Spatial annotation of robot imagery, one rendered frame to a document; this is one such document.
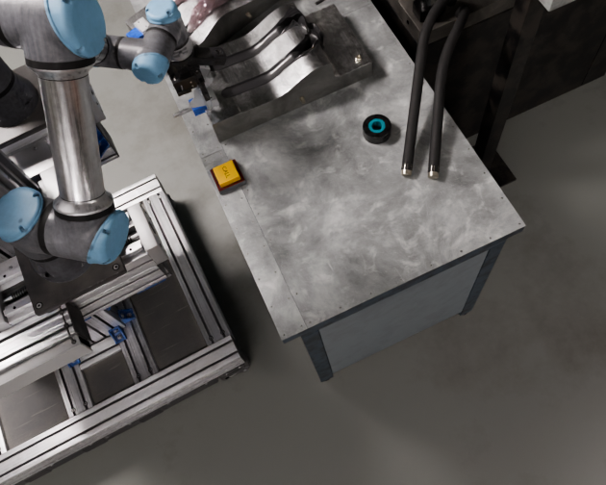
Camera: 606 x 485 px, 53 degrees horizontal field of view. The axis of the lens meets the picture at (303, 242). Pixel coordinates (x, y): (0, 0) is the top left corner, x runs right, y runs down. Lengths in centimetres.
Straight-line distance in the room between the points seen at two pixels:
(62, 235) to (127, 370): 108
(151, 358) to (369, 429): 82
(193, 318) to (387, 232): 91
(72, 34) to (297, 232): 81
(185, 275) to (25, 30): 135
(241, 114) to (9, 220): 73
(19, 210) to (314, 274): 72
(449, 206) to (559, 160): 116
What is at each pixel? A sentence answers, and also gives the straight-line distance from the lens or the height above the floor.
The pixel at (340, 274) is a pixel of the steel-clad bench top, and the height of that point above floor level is 80.
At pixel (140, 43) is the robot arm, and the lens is 150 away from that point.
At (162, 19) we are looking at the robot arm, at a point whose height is 126.
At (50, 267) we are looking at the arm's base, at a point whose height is 110.
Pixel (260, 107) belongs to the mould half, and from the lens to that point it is 177.
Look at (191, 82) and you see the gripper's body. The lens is 168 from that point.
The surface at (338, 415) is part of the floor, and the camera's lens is 231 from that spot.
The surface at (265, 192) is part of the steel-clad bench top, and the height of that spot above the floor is 80.
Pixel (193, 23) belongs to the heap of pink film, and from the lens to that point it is 203.
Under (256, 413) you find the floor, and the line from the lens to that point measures 235.
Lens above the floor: 229
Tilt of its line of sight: 66 degrees down
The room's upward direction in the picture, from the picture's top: 15 degrees counter-clockwise
